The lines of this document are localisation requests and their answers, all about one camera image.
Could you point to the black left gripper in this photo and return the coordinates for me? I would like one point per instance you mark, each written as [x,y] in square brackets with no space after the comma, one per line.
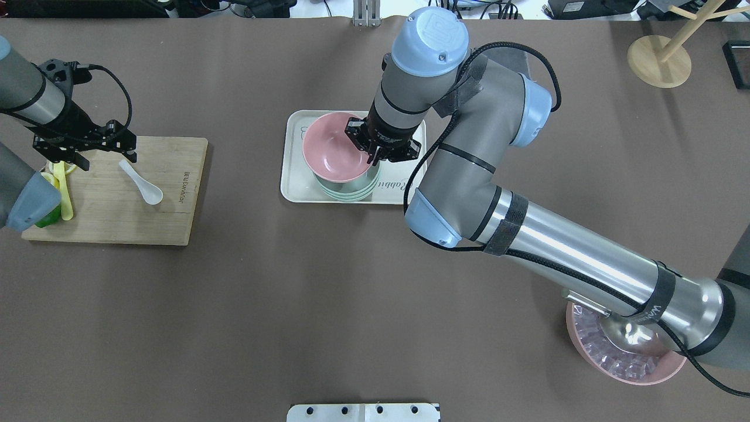
[78,122]

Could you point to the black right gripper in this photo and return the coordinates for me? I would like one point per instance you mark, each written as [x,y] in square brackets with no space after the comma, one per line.
[389,135]

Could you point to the small pink bowl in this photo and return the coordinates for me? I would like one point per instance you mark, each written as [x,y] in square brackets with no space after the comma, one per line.
[329,152]

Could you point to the white ceramic spoon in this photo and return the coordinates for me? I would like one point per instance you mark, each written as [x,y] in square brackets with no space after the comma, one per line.
[149,192]

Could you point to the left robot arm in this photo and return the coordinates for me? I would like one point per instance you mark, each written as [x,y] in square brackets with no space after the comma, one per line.
[39,97]

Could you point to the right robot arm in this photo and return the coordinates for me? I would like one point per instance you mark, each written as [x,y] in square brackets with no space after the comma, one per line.
[431,67]

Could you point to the large pink ice bowl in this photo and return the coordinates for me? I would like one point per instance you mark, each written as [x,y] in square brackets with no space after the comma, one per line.
[631,368]

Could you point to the lemon slice under knife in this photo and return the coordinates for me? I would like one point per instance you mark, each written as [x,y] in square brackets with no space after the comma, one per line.
[71,169]

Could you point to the stacked green bowls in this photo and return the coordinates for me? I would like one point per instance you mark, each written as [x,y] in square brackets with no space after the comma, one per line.
[353,190]

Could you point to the bamboo cutting board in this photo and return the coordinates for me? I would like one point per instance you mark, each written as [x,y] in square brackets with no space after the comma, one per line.
[108,207]

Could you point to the yellow plastic knife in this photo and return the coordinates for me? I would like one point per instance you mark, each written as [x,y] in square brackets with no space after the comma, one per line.
[66,204]

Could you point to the green lime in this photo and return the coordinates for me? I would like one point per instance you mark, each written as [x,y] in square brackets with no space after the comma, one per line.
[51,218]

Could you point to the cream rabbit tray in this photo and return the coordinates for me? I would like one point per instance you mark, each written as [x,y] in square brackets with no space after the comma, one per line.
[298,183]

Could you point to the wooden mug tree stand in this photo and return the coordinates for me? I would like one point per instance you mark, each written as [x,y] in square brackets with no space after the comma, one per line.
[663,62]

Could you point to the metal scoop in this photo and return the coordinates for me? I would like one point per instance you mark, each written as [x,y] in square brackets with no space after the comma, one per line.
[630,337]

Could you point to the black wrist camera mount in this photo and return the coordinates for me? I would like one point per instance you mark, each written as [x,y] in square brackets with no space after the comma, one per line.
[65,75]

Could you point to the aluminium frame post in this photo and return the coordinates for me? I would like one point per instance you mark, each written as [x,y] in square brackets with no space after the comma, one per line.
[366,13]

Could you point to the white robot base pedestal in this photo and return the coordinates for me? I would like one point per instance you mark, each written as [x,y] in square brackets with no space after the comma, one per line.
[365,412]

